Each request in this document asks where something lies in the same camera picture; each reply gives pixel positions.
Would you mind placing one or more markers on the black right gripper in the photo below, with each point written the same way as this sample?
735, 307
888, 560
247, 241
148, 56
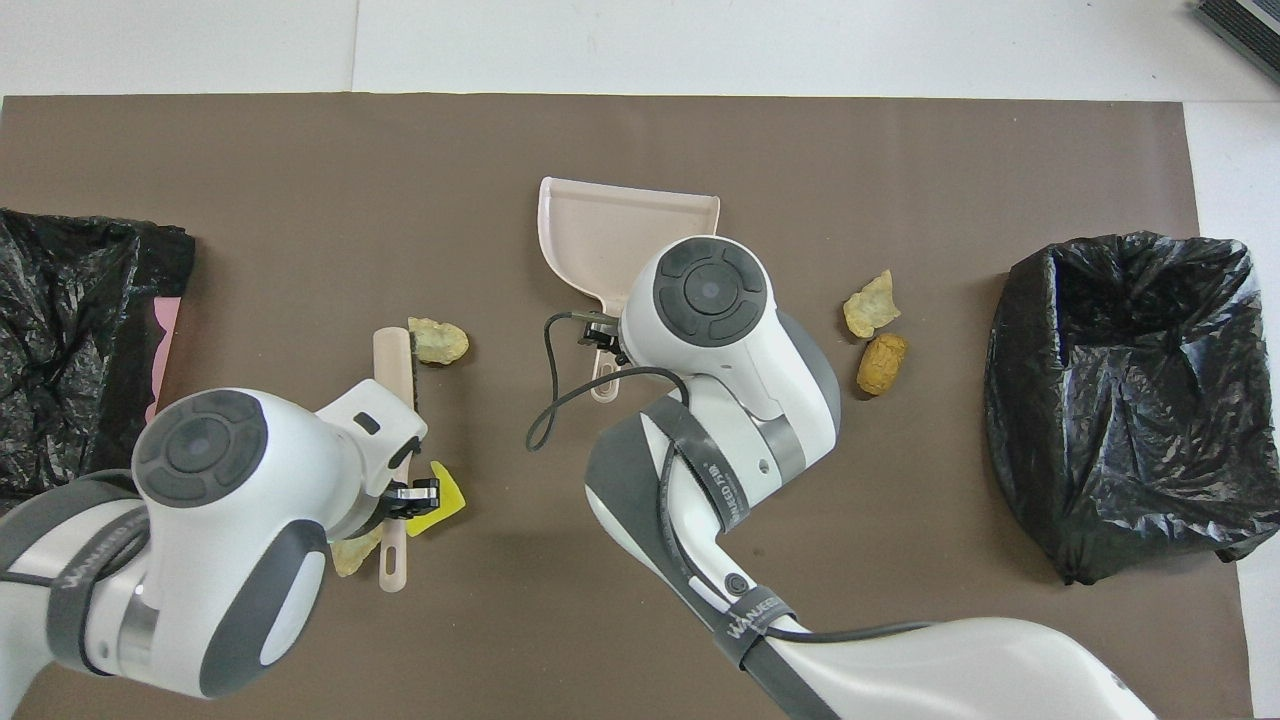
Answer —
600, 332

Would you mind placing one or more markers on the notched yellow sponge piece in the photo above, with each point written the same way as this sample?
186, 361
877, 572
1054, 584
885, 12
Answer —
450, 500

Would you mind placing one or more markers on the pale foam scrap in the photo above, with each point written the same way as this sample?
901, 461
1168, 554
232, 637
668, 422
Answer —
872, 305
438, 342
350, 560

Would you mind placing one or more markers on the beige hand brush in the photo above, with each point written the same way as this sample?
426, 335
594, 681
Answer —
393, 370

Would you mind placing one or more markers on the beige plastic dustpan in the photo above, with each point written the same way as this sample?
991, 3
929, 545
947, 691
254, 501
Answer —
620, 230

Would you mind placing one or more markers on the brown nugget toy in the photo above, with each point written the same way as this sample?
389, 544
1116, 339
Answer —
883, 365

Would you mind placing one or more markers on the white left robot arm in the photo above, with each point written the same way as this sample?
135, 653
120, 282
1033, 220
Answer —
200, 520

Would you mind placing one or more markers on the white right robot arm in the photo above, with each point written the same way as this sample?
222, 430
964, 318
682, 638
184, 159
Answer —
720, 300

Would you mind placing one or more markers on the pink bin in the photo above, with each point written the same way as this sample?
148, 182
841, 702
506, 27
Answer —
165, 340

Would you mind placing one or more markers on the flat black trash bag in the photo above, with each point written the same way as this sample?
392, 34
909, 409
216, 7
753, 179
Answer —
70, 330

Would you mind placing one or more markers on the tall black bag bin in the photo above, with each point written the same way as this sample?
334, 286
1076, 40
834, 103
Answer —
1050, 450

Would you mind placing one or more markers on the brown table mat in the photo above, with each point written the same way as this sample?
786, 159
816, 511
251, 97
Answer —
300, 200

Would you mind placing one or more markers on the dark grey ribbed box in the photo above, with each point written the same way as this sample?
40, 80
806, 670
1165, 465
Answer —
1245, 30

